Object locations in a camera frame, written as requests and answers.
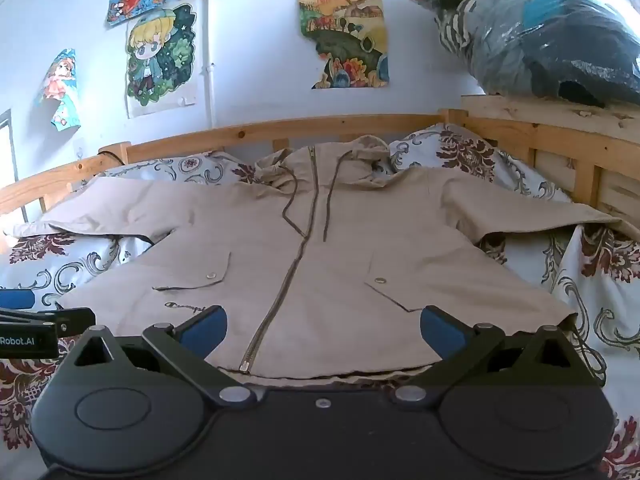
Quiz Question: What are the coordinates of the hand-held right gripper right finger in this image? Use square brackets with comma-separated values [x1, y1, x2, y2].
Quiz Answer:
[392, 305, 598, 406]

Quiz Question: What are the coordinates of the wooden bed frame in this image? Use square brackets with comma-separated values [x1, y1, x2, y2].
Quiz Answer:
[0, 94, 640, 228]

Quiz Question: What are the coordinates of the white wall pipe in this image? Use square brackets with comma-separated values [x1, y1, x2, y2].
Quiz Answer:
[202, 0, 219, 129]

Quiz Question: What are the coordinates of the blond cartoon figure wall poster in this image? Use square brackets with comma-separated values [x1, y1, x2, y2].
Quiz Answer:
[124, 2, 199, 119]

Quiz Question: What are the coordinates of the landscape drawing wall poster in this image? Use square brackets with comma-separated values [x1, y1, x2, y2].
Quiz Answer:
[297, 0, 390, 90]

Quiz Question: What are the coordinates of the floral white bed sheet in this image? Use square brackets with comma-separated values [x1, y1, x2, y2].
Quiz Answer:
[0, 122, 640, 480]

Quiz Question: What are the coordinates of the grey door frame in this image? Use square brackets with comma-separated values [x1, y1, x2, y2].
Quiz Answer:
[0, 108, 21, 184]

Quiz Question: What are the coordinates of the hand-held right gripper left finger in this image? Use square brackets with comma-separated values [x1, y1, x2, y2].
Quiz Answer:
[60, 305, 254, 408]

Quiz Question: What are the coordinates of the beige hooded zip jacket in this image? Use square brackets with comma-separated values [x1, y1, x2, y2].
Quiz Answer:
[40, 135, 626, 378]

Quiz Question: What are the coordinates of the black cable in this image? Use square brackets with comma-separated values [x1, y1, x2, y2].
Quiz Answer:
[97, 144, 129, 167]

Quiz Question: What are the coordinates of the clear plastic bag of clothes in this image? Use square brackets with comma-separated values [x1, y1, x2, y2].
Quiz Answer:
[394, 0, 640, 109]

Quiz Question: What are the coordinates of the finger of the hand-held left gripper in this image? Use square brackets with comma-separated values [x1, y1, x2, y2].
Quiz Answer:
[0, 288, 37, 310]
[0, 307, 96, 337]

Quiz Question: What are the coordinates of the small curled cartoon wall poster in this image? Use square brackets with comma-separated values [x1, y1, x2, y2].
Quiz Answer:
[39, 48, 81, 132]

